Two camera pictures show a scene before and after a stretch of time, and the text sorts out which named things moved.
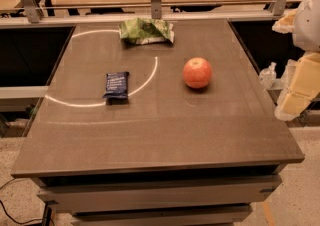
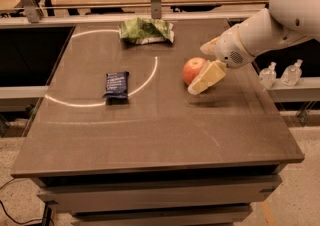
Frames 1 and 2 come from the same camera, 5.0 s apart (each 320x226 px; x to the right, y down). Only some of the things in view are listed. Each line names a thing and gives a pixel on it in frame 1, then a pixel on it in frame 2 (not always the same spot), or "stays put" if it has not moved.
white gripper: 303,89 -> 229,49
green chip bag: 146,31 stays put
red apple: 197,73 stays put
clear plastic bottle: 267,76 stays put
